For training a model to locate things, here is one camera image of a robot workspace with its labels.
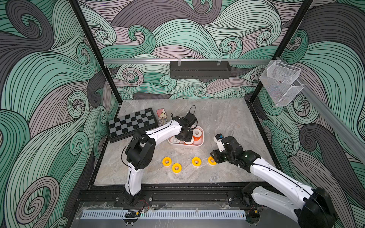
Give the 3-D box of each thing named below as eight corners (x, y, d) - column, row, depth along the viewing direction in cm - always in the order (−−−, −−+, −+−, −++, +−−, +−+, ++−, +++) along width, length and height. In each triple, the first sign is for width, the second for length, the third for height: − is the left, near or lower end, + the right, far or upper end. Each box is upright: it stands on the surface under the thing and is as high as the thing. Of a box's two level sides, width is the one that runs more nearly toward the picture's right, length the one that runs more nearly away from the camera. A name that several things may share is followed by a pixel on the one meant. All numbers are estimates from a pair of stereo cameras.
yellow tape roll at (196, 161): (192, 166, 86) (192, 165, 85) (191, 158, 90) (191, 156, 88) (201, 166, 86) (202, 165, 85) (200, 158, 90) (201, 156, 88)
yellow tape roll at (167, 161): (162, 166, 87) (161, 165, 85) (162, 158, 90) (162, 156, 88) (171, 166, 87) (171, 165, 85) (171, 158, 90) (171, 156, 88)
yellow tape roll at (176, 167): (170, 170, 85) (170, 169, 84) (174, 162, 88) (174, 161, 87) (178, 174, 84) (178, 173, 82) (182, 166, 87) (182, 165, 85)
